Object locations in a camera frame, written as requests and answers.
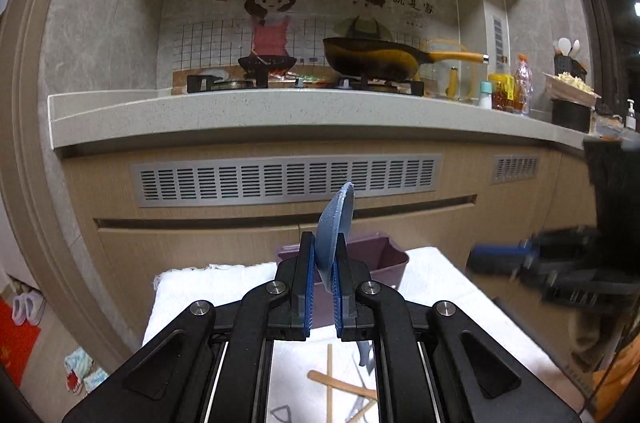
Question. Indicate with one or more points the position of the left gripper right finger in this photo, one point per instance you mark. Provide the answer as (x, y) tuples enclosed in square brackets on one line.
[(347, 275)]

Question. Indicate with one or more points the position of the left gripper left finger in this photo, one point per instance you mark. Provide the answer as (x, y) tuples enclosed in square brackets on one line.
[(293, 285)]

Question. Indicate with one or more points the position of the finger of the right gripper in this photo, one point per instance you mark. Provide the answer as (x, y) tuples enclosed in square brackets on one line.
[(500, 260)]

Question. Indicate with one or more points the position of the wooden spoon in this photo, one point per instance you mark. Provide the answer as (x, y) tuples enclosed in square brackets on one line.
[(328, 381)]

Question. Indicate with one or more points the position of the black shovel-shaped spoon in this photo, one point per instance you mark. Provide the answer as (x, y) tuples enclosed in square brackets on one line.
[(287, 414)]

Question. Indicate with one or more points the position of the blue speckled spoon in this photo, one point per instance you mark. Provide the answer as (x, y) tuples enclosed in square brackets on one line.
[(335, 220)]

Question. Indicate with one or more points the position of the black-handled utensil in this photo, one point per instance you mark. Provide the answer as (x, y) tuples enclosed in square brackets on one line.
[(364, 367)]

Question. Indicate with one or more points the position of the white table cloth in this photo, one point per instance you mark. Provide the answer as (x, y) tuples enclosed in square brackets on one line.
[(429, 277)]

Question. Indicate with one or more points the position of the maroon utensil holder box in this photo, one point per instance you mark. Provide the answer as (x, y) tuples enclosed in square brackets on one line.
[(384, 260)]

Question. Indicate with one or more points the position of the small grey vent grille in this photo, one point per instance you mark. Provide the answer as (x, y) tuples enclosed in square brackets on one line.
[(510, 168)]

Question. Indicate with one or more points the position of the long grey vent grille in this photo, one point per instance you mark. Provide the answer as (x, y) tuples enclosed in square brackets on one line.
[(280, 180)]

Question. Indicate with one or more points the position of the white soap dispenser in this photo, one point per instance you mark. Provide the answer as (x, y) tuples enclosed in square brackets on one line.
[(631, 120)]

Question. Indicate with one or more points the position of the black pot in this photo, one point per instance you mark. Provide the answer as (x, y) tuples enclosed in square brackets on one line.
[(576, 117)]

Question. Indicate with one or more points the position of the small white teal-capped bottle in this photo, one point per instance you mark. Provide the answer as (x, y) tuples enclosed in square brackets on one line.
[(485, 98)]

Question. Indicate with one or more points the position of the red-capped plastic bottle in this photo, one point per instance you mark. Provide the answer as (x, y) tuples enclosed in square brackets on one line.
[(523, 86)]

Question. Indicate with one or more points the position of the white tray of food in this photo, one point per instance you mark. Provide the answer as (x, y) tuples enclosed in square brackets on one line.
[(570, 89)]

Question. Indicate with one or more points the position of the black utensil cup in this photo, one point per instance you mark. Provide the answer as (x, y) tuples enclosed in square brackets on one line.
[(565, 58)]

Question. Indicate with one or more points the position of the patterned slippers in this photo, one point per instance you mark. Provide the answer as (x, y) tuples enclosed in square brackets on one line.
[(82, 375)]

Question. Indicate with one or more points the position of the gas stove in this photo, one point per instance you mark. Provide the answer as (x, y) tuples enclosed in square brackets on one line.
[(220, 80)]

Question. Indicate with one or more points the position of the grey slippers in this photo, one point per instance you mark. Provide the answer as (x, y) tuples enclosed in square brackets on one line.
[(28, 307)]

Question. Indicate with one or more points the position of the red floor mat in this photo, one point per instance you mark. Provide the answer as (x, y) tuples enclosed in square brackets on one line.
[(16, 344)]

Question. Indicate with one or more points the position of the cartoon backsplash sticker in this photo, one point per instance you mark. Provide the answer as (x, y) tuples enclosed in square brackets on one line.
[(207, 34)]

